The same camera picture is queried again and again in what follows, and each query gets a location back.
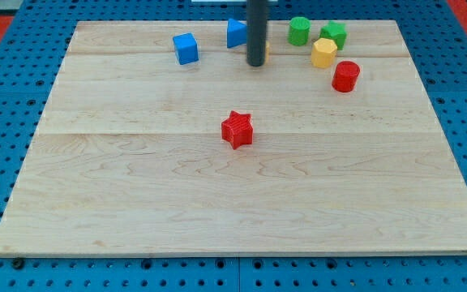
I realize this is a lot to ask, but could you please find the light wooden board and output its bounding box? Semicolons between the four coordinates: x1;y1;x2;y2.
0;20;467;258

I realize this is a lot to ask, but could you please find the red star block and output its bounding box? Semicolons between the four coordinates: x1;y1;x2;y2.
221;110;253;149

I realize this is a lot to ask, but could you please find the green cylinder block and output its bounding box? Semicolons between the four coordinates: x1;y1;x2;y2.
288;16;311;46

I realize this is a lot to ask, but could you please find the green star block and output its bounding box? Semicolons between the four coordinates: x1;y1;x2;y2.
319;20;348;50

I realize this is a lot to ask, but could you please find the blue cube block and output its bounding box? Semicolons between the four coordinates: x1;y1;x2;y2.
173;32;199;65

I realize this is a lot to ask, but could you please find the blue triangle block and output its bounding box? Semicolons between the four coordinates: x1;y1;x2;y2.
226;19;247;49

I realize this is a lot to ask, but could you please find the yellow block behind rod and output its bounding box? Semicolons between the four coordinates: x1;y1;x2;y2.
264;41;270;63

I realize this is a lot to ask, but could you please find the yellow hexagon block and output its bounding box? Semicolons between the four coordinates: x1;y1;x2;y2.
311;38;337;69

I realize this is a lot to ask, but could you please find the red cylinder block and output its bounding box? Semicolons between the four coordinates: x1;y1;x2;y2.
332;61;361;92

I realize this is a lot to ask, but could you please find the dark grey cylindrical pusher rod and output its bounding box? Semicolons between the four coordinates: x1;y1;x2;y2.
246;0;268;67

